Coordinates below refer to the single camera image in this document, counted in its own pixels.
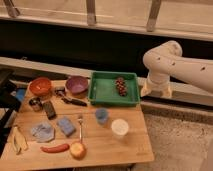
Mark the orange bowl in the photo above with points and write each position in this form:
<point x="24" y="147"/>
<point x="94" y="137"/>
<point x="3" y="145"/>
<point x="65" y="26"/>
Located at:
<point x="40" y="86"/>

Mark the blue plastic cup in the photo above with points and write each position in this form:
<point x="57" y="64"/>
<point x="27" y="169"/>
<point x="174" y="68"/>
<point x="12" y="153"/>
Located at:
<point x="101" y="115"/>

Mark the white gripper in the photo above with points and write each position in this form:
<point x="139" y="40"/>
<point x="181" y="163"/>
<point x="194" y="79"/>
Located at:
<point x="157" y="82"/>

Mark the black dish brush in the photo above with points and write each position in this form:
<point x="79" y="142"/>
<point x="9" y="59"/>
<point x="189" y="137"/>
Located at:
<point x="60" y="92"/>

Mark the white paper cup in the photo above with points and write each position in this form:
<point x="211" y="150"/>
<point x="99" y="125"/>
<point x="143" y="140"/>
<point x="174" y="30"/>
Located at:
<point x="120" y="128"/>

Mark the blue object left edge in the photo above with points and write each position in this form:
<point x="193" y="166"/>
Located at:
<point x="20" y="94"/>

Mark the metal fork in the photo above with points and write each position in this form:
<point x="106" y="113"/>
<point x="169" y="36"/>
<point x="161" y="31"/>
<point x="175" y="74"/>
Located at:
<point x="80" y="121"/>

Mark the light blue cloth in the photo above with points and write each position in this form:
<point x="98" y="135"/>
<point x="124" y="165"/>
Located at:
<point x="43" y="132"/>

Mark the red chili pepper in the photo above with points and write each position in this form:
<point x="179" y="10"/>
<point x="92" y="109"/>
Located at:
<point x="55" y="149"/>

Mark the green plastic tray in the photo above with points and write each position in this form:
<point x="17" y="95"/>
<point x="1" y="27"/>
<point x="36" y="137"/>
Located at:
<point x="103" y="91"/>

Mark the purple bowl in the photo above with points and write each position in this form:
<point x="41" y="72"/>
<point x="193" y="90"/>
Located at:
<point x="77" y="84"/>

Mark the blue sponge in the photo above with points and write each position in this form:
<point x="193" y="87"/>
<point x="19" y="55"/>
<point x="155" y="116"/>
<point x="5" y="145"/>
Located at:
<point x="66" y="126"/>

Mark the dark red grapes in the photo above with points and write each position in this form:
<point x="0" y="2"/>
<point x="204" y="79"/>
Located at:
<point x="121" y="86"/>

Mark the red yellow apple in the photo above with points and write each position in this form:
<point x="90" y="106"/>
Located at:
<point x="77" y="150"/>

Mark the small metal cup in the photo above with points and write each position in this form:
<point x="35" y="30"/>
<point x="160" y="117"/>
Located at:
<point x="35" y="104"/>

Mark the dark side furniture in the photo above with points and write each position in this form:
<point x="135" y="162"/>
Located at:
<point x="7" y="100"/>

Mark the black rectangular device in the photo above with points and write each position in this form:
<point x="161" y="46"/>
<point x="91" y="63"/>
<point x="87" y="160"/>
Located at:
<point x="49" y="109"/>

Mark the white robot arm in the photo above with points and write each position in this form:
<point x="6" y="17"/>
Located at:
<point x="166" y="61"/>

